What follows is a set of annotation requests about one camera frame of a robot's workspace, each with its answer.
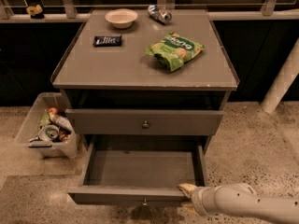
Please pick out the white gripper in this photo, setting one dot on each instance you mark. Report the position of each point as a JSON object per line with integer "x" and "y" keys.
{"x": 198, "y": 197}

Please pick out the grey drawer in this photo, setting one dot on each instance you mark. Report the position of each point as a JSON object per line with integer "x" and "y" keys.
{"x": 139, "y": 169}
{"x": 144, "y": 122}

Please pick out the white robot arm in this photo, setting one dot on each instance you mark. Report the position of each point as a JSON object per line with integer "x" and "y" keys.
{"x": 240, "y": 200}

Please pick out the grey top drawer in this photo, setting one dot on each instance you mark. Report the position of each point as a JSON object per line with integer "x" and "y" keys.
{"x": 144, "y": 122}

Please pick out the grey drawer cabinet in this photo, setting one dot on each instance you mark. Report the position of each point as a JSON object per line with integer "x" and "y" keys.
{"x": 126, "y": 77}

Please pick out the metal floor drain cover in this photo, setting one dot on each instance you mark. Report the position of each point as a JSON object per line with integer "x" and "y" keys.
{"x": 143, "y": 213}

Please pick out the green snack bag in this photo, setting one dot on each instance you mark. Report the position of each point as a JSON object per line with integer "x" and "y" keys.
{"x": 174, "y": 50}

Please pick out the empty can in bin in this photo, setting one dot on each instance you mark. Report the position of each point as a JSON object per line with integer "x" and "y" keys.
{"x": 48, "y": 133}

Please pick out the clear plastic trash bin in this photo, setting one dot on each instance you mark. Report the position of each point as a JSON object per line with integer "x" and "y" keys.
{"x": 27, "y": 135}

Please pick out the plastic bottle in bin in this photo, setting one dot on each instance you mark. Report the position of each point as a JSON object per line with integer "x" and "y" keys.
{"x": 61, "y": 121}

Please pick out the white diagonal pillar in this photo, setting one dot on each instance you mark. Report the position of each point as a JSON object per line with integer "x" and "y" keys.
{"x": 286, "y": 76}

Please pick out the crushed silver can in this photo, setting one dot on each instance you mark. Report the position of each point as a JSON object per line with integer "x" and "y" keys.
{"x": 160, "y": 15}

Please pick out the dark blue candy bar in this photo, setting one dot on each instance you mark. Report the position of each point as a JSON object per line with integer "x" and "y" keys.
{"x": 107, "y": 41}

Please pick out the white paper bowl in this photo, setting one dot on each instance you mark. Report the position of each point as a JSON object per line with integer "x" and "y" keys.
{"x": 121, "y": 18}

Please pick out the yellow toy on ledge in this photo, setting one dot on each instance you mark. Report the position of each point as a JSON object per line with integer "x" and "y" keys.
{"x": 35, "y": 12}

